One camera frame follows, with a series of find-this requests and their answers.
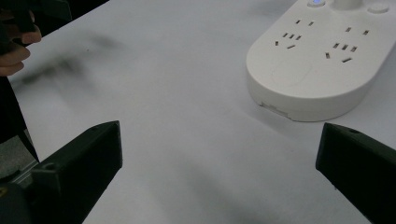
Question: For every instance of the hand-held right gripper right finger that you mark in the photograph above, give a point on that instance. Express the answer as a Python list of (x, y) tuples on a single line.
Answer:
[(361, 168)]

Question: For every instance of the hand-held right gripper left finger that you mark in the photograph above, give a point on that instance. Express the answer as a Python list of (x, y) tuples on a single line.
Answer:
[(81, 168)]

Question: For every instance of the white power strip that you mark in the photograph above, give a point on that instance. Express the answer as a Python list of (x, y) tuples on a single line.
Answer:
[(320, 62)]

